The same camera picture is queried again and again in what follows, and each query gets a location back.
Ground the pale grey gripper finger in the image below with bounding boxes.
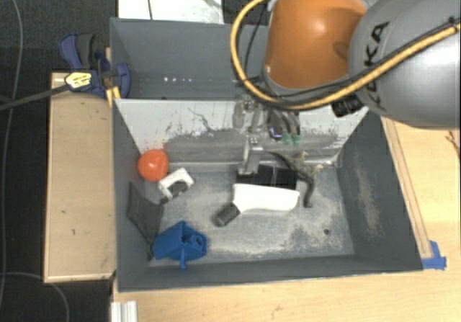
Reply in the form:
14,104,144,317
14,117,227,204
236,145,264,179

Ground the black flat block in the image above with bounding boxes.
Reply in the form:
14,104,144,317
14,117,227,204
236,163,300,191

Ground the white bottle with black cap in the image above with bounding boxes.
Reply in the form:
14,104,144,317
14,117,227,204
210,183,301,228

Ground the grey metal bin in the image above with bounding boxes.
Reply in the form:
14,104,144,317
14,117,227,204
109,17,424,292

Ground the orange ball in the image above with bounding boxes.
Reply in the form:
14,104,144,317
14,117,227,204
137,148,170,182

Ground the blue plastic spray nozzle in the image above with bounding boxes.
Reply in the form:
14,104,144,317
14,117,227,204
151,220,208,271

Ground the pale wood board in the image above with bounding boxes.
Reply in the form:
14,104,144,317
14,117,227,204
42,71,118,284

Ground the white plastic bracket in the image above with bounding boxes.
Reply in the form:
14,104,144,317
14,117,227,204
157,167,195,201

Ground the black cylinder on white bracket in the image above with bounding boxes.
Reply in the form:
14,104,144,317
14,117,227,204
330,95,364,117

